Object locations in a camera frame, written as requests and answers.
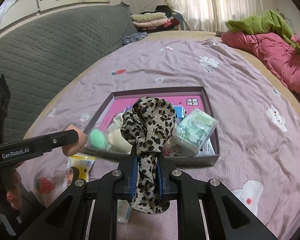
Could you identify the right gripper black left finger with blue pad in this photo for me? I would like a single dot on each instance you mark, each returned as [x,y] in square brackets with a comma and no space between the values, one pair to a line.
[87,210]

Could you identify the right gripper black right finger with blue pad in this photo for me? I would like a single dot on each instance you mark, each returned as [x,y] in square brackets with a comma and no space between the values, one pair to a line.
[207,210]

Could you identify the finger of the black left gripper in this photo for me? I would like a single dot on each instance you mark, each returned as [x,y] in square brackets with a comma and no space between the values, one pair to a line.
[48,142]

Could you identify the peach makeup sponge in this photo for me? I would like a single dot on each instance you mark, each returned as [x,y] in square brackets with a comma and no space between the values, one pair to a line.
[76,147]

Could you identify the green floral tissue pack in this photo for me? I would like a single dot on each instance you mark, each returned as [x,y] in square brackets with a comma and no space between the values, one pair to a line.
[123,211]

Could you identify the leopard print scrunchie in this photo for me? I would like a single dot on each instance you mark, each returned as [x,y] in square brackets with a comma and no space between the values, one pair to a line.
[147,126]

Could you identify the hand with red nails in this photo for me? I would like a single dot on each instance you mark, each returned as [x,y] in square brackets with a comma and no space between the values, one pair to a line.
[9,181]

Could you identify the green makeup sponge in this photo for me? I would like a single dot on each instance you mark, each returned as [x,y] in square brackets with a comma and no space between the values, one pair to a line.
[97,140]

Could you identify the cream plush puff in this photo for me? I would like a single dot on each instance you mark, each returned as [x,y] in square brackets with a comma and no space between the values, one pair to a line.
[118,143]

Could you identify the pink patterned bed sheet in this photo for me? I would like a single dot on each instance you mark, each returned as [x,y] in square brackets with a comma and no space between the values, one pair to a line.
[258,128]

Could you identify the grey quilted headboard cover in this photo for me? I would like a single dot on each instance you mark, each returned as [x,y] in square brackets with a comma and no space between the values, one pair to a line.
[43,56]

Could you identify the pink book in box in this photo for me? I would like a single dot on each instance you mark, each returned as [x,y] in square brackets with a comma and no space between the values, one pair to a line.
[119,105]

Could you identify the green tissue pack in box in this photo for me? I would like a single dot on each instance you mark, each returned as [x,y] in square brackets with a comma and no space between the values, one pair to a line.
[194,131]

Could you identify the dark shallow cardboard box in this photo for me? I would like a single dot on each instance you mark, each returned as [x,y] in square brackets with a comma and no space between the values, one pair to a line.
[207,156]

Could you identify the blue patterned cloth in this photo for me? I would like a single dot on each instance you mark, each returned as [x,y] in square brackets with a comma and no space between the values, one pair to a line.
[135,37]

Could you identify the pink crumpled quilt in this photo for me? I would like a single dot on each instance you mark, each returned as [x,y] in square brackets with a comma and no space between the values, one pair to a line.
[276,54]

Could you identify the folded clothes pile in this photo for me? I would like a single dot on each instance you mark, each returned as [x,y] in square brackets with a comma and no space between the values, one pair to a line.
[161,19]

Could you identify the green garment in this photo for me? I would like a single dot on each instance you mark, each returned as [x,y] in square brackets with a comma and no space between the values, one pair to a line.
[270,22]

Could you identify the white sheer curtain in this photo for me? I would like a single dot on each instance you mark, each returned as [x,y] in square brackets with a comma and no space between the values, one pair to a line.
[211,15]

